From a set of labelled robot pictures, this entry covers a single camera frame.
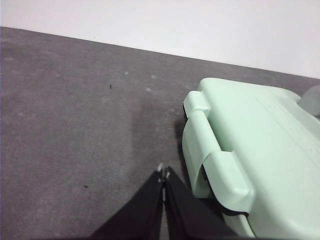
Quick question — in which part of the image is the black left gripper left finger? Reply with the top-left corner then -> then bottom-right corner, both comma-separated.
88,163 -> 165,240

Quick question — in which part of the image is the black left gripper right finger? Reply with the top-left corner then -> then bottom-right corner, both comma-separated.
164,165 -> 241,240

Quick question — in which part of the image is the mint green hinged cooker cover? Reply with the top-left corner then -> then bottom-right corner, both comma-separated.
183,77 -> 320,240

